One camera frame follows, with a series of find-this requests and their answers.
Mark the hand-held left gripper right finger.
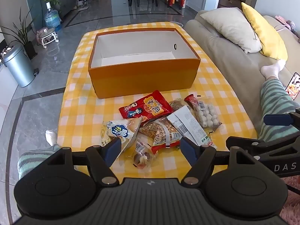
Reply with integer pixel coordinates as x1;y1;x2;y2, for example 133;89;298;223
179;136;259;186

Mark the yellow checked tablecloth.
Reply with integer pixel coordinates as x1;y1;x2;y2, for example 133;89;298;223
57;22;258;181

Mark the orange noodle snack packet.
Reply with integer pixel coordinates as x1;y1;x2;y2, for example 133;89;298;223
139;116;185;155

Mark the small clear snack packet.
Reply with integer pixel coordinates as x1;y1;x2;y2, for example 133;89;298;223
131;135;160;170

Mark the small white stool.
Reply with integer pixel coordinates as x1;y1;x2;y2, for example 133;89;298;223
36;27;59;50

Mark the yellow pillow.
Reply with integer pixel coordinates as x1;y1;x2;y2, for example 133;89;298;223
241;2;288;60

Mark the beige pillow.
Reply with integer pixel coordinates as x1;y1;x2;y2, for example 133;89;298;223
200;7;262;54

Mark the blue water bottle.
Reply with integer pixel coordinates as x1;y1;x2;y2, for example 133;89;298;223
44;2;62;32

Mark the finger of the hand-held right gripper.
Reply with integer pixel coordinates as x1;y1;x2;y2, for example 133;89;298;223
225;128;300;156
263;108;300;127

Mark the person's left leg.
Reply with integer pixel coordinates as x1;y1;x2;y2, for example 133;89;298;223
17;130;62;181

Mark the clear meatball packet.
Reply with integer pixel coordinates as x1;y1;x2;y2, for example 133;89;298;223
184;94;223;134

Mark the orange cardboard box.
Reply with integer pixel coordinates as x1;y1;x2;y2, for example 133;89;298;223
88;27;201;99

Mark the white and blue snack packet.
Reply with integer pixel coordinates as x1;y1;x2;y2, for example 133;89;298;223
101;116;143;160

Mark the beige sofa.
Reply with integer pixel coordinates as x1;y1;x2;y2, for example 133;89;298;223
183;7;300;141

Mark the person's right leg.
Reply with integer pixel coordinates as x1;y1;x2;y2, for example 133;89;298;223
256;59;300;143

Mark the potted plant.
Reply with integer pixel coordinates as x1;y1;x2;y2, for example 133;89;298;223
0;6;38;60

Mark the pink rug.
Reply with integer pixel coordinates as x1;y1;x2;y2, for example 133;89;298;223
279;176;300;225

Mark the red snack packet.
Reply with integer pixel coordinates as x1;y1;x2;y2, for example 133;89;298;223
118;90;174;123

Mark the person's leg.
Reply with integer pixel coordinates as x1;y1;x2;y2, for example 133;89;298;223
17;130;62;181
256;59;300;143

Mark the smartphone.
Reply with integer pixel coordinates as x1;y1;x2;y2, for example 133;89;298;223
285;72;300;101

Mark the brown snack packet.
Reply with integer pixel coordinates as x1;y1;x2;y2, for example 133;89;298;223
169;98;190;113

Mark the silver trash bin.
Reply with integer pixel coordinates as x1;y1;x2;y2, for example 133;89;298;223
2;44;39;88

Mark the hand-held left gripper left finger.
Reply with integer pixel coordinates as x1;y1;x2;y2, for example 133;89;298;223
44;137;123;186

